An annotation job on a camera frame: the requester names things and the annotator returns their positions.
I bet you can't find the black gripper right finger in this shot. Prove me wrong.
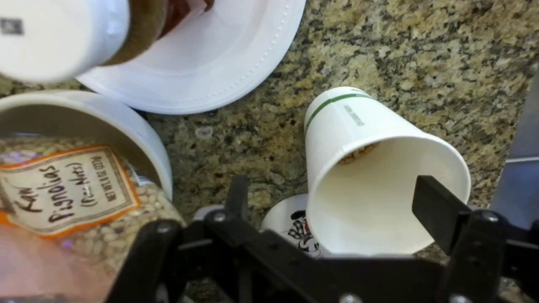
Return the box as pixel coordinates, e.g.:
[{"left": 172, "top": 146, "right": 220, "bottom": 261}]
[{"left": 412, "top": 173, "right": 510, "bottom": 303}]

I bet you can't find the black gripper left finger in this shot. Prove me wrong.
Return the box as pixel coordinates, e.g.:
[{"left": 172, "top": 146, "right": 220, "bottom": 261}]
[{"left": 106, "top": 175, "right": 316, "bottom": 303}]

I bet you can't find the white paper cup green stripe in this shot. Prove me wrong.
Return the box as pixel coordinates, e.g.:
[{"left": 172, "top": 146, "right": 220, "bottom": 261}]
[{"left": 303, "top": 84, "right": 471, "bottom": 257}]

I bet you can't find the white printed lid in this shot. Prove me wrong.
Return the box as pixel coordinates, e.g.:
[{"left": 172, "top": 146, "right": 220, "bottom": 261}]
[{"left": 259, "top": 192, "right": 327, "bottom": 257}]

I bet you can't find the steel kitchen sink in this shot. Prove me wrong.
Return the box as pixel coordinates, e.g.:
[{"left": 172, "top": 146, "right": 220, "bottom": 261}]
[{"left": 490, "top": 72, "right": 539, "bottom": 225}]

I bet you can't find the white round plate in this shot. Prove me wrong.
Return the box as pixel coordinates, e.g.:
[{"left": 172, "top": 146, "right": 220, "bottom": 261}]
[{"left": 77, "top": 0, "right": 308, "bottom": 116}]

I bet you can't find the honey bottle white cap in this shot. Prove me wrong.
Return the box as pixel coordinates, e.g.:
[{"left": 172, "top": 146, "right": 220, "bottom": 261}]
[{"left": 0, "top": 0, "right": 215, "bottom": 86}]

